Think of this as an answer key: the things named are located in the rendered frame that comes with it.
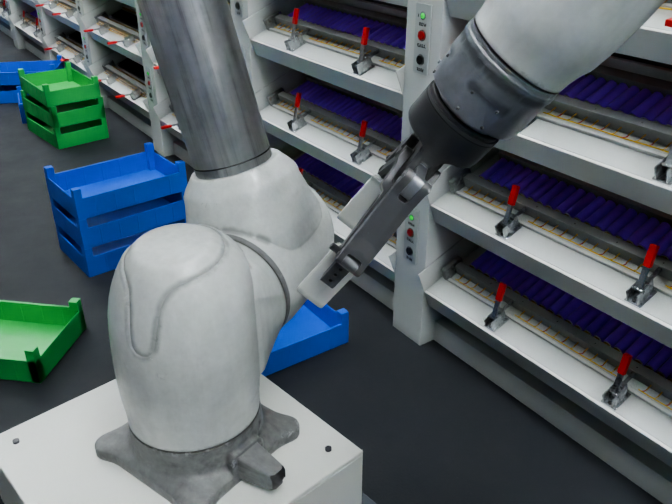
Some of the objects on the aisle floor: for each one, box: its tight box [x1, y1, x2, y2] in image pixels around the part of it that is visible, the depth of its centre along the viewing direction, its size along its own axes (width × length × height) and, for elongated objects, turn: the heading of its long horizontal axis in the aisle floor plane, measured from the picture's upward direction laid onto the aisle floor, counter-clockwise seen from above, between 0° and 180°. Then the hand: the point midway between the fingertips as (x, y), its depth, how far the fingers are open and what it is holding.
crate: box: [261, 299, 349, 376], centre depth 153 cm, size 30×20×8 cm
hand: (336, 252), depth 71 cm, fingers open, 13 cm apart
